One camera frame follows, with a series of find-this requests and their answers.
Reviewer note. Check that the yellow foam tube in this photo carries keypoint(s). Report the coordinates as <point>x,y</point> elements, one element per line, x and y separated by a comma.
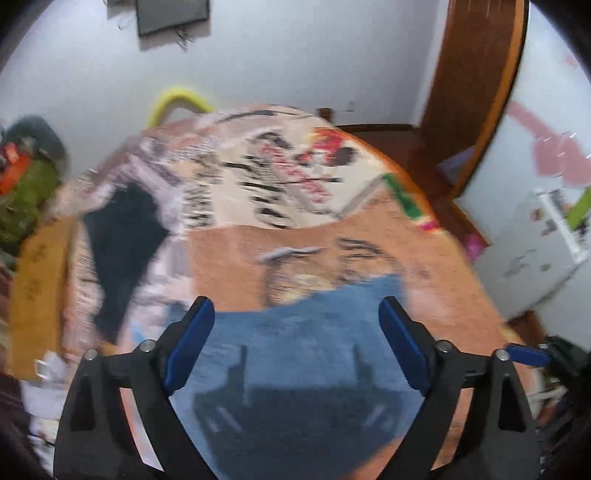
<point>178,99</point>

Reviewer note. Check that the grey long pillow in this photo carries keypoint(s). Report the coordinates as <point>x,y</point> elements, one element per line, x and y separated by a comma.
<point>41,136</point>

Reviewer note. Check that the black folded garment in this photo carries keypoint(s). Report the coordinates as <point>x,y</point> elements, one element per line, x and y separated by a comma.
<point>124,249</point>

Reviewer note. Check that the white wardrobe door with hearts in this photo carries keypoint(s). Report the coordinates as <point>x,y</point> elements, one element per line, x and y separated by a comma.
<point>540,115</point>

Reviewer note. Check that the wooden lap table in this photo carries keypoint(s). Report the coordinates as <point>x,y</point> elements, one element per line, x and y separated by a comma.
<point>39,295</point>

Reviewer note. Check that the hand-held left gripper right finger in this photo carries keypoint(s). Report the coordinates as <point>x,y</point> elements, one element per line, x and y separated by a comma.
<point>406,346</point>

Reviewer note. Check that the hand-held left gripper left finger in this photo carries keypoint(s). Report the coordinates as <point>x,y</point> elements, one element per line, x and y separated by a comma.
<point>191,341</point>

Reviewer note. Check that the pile of papers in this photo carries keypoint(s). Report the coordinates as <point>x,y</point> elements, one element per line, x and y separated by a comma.
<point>44,397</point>

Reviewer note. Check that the wooden door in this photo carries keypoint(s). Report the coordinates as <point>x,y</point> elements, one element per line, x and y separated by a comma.
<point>471,92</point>

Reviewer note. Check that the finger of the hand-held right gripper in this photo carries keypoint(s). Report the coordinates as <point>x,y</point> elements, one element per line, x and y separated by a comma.
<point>528,354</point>

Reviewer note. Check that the blue denim pants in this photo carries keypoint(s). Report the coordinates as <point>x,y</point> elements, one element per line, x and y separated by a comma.
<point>295,383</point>

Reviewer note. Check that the green camouflage storage box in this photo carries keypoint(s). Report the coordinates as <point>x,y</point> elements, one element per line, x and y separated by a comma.
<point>25,203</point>

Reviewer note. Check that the orange box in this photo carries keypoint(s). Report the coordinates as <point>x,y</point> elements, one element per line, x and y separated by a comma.
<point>13,168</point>

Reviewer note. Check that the small black wall monitor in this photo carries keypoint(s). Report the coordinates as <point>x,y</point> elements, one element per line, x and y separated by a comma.
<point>171,14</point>

